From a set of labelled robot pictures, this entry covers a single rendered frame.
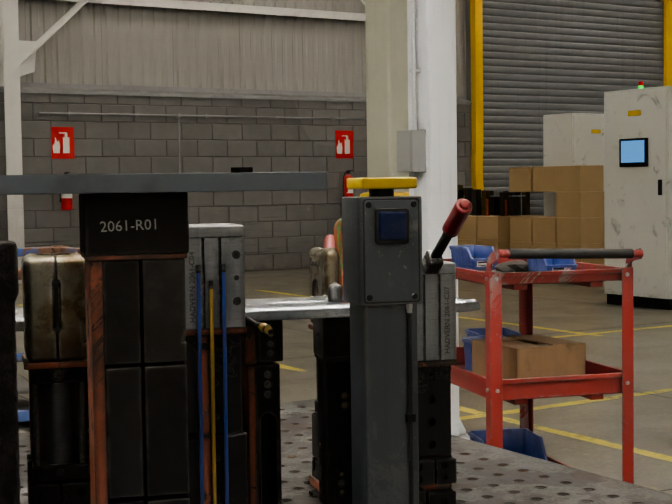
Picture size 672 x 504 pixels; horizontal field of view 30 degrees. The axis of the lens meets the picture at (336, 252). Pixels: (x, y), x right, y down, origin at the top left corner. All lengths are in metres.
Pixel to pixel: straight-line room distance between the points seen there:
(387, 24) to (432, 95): 3.26
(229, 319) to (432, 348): 0.25
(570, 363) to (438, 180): 1.92
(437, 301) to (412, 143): 3.98
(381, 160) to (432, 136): 3.26
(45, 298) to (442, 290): 0.46
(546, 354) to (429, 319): 2.24
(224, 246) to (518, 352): 2.31
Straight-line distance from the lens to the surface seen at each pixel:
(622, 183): 11.94
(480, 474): 2.00
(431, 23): 5.52
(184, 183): 1.20
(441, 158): 5.51
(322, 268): 1.81
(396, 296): 1.29
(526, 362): 3.67
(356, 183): 1.30
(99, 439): 1.25
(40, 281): 1.39
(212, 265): 1.40
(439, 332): 1.49
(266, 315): 1.54
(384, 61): 8.72
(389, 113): 8.66
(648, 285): 11.75
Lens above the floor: 1.15
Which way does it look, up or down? 3 degrees down
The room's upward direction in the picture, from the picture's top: 1 degrees counter-clockwise
